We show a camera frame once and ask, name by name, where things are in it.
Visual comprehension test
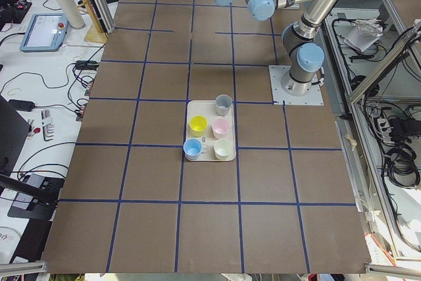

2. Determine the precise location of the small blue plastic cup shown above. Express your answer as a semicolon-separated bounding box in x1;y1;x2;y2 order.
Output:
183;138;203;160

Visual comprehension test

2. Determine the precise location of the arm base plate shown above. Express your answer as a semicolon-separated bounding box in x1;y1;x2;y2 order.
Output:
268;65;324;106

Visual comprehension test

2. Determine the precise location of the white cylinder bottle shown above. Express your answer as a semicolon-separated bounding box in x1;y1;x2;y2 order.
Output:
56;0;85;30

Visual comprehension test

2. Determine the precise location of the black power adapter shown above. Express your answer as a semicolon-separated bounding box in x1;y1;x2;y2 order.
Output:
8;99;36;112

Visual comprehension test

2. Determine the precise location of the wooden mug stand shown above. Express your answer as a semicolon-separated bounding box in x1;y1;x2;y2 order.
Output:
76;0;107;44

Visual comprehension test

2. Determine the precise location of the grey plastic cup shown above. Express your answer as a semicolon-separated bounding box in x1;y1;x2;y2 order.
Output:
215;94;232;116

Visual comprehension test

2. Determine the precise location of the hex key set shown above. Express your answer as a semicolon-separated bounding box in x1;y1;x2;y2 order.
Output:
41;109;54;141

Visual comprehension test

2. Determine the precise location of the pale green plastic cup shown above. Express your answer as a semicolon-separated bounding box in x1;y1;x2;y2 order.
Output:
214;138;233;160

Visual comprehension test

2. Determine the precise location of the cream plastic tray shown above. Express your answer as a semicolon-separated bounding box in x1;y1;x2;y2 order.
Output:
186;100;236;162

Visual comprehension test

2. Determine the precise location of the pink plastic cup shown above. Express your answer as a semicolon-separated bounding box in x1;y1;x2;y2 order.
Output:
211;118;230;139

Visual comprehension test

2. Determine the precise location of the yellow plastic cup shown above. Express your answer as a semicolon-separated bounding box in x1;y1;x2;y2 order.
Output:
189;115;208;138

